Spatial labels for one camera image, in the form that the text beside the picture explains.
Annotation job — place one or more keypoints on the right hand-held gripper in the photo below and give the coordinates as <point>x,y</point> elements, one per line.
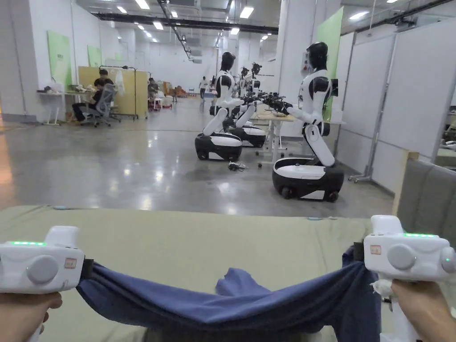
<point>402,256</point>

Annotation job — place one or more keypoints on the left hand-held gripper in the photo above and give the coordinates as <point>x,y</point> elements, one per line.
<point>42,269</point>

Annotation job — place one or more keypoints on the dark blue shirt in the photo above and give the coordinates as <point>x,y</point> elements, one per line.
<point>199,302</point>

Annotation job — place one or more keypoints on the person's left hand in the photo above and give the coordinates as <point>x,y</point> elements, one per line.
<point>19,317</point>

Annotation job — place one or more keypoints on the person's right hand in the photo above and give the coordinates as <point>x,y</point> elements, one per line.
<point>433,310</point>

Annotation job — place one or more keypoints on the grey padded headboard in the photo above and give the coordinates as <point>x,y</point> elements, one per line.
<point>427,199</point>

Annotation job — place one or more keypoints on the bed with pale green sheet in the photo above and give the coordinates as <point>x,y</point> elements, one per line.
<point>171,238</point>

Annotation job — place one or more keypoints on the black and white humanoid robot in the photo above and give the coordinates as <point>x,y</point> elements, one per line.
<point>222,107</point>
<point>249,133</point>
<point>315,107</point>
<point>255,80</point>

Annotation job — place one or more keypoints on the person's body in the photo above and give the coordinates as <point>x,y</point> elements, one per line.
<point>231,335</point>

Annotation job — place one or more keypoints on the black garment rack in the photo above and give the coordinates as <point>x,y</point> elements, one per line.
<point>123,76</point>

